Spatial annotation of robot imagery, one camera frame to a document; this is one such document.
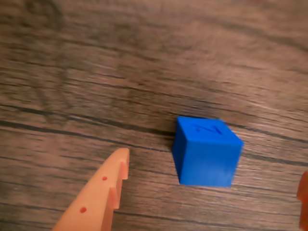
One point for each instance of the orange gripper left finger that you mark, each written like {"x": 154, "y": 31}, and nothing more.
{"x": 96, "y": 199}

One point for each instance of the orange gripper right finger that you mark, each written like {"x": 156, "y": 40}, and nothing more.
{"x": 304, "y": 197}

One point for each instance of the blue cube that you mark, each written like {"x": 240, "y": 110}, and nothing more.
{"x": 207, "y": 158}

